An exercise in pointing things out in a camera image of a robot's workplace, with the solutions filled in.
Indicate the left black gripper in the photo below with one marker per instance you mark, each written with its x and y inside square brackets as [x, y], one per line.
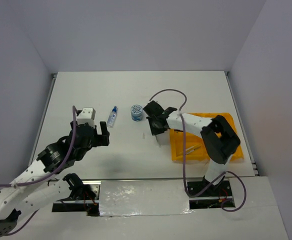
[102, 139]

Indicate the green gel pen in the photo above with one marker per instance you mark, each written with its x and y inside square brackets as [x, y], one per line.
[158, 140]

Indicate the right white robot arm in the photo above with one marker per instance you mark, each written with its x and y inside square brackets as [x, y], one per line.
[219, 139]

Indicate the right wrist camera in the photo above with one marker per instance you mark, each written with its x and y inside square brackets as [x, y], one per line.
[155, 101]

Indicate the yellow gel pen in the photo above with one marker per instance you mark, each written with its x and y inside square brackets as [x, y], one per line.
[195, 146]

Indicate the silver foil covered plate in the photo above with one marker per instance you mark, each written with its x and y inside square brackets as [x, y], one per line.
[143, 198]

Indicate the clear blue gel pen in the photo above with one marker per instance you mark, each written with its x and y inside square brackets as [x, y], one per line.
[191, 150]

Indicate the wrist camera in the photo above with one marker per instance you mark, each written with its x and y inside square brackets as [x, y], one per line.
[155, 101]
[86, 116]

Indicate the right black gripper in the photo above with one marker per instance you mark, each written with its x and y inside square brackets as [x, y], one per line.
[154, 130]

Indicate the yellow divided storage tray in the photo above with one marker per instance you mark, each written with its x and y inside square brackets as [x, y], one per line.
[176, 141]

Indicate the blue lidded round jar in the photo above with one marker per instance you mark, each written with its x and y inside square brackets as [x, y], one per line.
[137, 113]

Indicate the clear blue spray bottle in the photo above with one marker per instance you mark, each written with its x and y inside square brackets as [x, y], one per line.
[112, 117]

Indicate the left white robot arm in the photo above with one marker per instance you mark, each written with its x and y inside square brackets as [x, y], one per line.
[22, 197]

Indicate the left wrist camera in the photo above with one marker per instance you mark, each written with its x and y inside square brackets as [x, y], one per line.
[86, 116]

